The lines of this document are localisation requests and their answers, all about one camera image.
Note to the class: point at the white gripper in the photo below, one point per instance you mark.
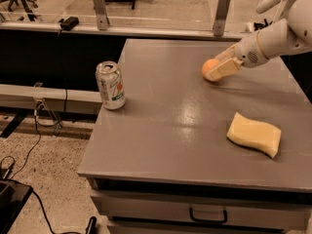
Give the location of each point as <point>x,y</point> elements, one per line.
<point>248,52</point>

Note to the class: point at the orange fruit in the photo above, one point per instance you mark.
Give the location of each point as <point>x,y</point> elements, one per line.
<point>209,72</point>

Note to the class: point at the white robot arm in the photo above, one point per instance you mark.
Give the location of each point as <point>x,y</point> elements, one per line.
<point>290,34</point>

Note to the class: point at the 7up soda can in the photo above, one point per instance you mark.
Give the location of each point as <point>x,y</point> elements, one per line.
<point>110,85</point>

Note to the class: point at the yellow sponge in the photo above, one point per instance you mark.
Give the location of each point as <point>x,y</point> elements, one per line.
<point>255,134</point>

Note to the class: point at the black power adapter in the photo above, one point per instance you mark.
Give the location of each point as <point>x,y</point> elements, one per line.
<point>68,24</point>

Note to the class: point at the black box on floor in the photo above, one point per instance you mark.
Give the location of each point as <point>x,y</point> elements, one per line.
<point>13,196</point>

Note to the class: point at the right metal bracket post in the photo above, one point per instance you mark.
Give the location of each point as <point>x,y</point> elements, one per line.
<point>221,13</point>

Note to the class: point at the metal bracket post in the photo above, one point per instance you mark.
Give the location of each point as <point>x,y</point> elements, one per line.
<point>221,13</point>
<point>101,14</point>

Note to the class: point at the left metal bracket post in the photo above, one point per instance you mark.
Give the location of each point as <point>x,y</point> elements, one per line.
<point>101,14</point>

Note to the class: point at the grey drawer with handle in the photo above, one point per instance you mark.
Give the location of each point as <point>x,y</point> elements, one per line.
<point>164,212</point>

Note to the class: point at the grey metal rail beam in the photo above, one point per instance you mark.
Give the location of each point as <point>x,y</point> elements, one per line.
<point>83,102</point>

